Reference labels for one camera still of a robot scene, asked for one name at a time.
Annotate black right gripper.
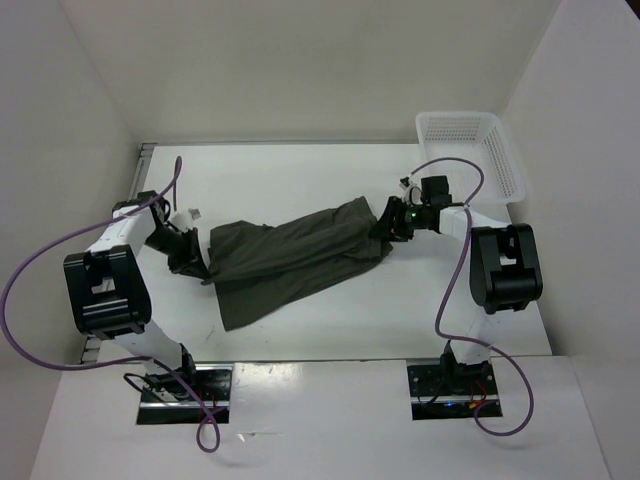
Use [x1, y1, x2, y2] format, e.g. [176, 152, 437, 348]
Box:
[368, 195, 431, 242]

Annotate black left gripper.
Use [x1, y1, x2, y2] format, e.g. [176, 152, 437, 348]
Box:
[143, 227, 210, 281]

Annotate olive green shorts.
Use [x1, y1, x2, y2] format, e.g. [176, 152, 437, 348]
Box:
[204, 197, 393, 332]

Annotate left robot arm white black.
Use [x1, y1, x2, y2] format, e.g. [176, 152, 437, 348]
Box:
[63, 190, 209, 400]

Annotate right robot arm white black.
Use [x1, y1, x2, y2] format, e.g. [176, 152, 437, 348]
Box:
[370, 175, 543, 393]

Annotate white perforated plastic basket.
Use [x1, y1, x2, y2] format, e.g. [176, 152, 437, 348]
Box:
[415, 111, 526, 205]

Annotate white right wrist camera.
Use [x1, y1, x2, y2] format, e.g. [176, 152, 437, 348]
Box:
[399, 177, 423, 207]

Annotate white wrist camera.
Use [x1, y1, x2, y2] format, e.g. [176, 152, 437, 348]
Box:
[399, 177, 423, 207]
[169, 208, 201, 232]

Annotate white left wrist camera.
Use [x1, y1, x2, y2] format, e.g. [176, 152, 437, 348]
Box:
[169, 208, 201, 232]

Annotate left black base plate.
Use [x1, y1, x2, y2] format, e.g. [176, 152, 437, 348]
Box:
[123, 364, 233, 426]

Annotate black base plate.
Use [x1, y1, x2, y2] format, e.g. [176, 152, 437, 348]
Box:
[123, 364, 233, 426]
[406, 360, 503, 421]

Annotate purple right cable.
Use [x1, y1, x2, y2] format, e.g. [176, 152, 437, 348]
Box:
[407, 157, 536, 437]

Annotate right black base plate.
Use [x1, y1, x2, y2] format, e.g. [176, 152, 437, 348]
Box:
[406, 360, 503, 421]

